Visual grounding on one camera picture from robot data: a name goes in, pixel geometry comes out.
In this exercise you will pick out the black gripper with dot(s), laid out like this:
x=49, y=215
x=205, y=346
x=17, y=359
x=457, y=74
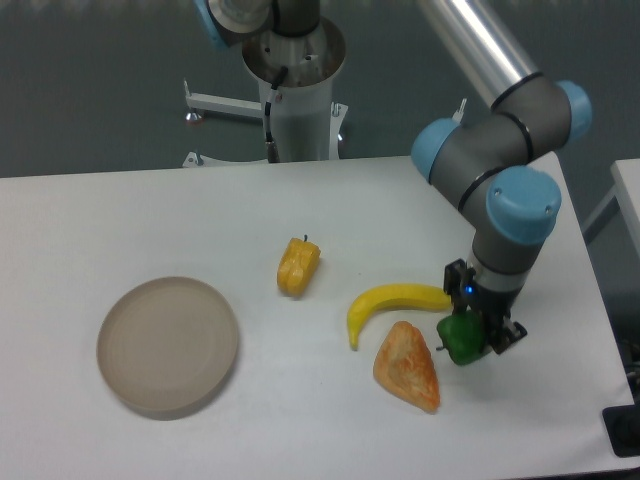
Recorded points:
x=489, y=294

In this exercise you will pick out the green toy pepper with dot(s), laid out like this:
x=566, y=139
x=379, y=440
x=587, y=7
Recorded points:
x=463, y=336

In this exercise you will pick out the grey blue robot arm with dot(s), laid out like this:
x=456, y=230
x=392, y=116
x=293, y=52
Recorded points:
x=483, y=171

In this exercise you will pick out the yellow toy pepper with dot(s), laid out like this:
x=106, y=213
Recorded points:
x=297, y=266

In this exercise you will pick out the orange toy pastry triangle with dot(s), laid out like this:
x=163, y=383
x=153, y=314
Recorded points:
x=404, y=367

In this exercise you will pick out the yellow toy banana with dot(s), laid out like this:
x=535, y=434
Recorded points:
x=396, y=296

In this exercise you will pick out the black device at edge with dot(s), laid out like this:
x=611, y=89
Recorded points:
x=622, y=426

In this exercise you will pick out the white side table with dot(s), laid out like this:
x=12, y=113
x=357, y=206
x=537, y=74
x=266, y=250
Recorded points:
x=622, y=197

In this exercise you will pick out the beige round plate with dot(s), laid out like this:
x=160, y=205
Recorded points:
x=166, y=348

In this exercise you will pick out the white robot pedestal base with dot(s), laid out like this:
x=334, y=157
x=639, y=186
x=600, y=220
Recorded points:
x=295, y=75

